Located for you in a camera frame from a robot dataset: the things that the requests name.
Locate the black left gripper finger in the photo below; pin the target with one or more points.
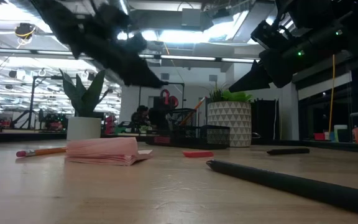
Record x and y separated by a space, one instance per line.
141 74

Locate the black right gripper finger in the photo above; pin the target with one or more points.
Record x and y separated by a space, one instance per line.
253 79

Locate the red and black scissors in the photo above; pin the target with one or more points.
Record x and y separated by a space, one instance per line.
174 101

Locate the black marker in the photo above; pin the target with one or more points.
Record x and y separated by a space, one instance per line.
287 151

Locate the pink sticky note pad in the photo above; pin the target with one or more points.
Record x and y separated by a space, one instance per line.
104 151

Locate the red eraser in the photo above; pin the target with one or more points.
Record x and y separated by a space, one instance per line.
197 154

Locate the long black pen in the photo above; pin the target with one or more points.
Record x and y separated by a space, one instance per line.
291 183

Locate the orange pencil with pink eraser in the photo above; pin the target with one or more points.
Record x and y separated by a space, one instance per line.
45 152

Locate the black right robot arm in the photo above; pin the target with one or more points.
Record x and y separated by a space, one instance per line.
331 25

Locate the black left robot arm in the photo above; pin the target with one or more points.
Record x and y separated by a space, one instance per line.
61 21

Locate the black mesh desk organizer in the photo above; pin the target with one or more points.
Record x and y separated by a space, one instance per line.
210 137

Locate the green grass plant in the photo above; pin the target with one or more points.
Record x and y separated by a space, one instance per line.
232 96

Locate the person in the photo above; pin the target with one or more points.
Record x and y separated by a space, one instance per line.
140 115

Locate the black cabinet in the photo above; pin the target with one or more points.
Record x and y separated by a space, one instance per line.
264 119

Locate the triangle patterned planter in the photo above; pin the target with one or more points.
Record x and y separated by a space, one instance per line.
228 124

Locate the small green machine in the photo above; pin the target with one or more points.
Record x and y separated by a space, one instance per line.
126 128

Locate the long tube light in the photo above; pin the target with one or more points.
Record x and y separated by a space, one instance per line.
197 58

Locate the dark green snake plant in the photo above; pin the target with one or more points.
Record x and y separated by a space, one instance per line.
87 96

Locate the red background object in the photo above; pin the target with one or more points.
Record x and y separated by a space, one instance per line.
110 124

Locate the grey ceiling box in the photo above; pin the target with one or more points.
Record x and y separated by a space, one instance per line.
191 17

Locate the white plant pot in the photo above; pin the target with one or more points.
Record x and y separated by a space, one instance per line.
84 128

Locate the orange bottle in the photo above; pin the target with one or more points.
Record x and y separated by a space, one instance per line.
357 135

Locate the black metal frame rig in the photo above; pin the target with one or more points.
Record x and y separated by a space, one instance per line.
32 102
139 102

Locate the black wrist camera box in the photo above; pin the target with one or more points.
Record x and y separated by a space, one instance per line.
269 34

